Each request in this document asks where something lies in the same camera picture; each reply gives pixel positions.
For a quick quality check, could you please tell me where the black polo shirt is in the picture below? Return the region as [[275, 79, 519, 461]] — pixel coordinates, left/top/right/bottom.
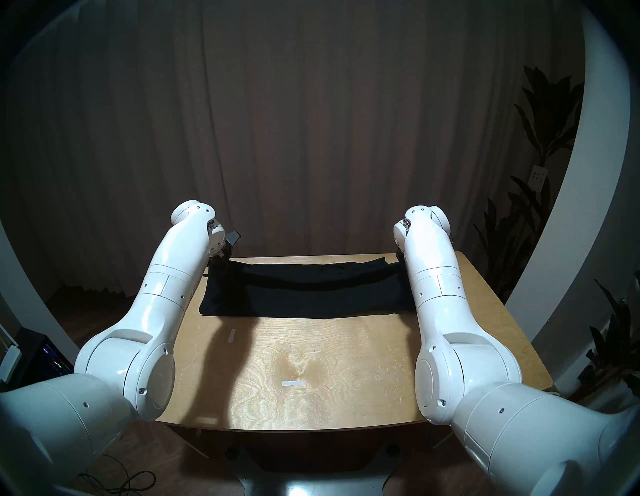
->
[[199, 256, 416, 319]]

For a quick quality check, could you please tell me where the tall dark leafy plant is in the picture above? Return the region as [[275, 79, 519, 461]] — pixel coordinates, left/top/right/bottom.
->
[[472, 65, 586, 301]]

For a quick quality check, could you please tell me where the small dark leafy plant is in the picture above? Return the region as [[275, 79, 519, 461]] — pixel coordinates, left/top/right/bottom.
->
[[570, 272, 640, 406]]

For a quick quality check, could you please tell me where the black floor cable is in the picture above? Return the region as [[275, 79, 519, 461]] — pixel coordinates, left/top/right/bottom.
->
[[82, 452, 158, 496]]

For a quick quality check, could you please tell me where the grey metal pedestal base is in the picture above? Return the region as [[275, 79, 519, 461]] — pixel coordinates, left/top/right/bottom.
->
[[225, 442, 401, 496]]

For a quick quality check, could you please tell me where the black computer tower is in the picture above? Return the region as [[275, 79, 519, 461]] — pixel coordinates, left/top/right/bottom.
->
[[0, 327, 76, 391]]

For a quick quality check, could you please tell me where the brown pleated curtain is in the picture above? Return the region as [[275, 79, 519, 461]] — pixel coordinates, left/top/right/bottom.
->
[[0, 0, 586, 296]]

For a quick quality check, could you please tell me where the white wifi router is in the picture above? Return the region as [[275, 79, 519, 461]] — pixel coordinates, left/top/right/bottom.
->
[[0, 345, 21, 383]]

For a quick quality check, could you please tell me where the white curved arch panel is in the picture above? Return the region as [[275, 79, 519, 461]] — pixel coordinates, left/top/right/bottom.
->
[[505, 10, 640, 381], [0, 220, 81, 366]]

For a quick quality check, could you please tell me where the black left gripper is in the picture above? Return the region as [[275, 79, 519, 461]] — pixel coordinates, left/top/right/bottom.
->
[[208, 229, 243, 262]]

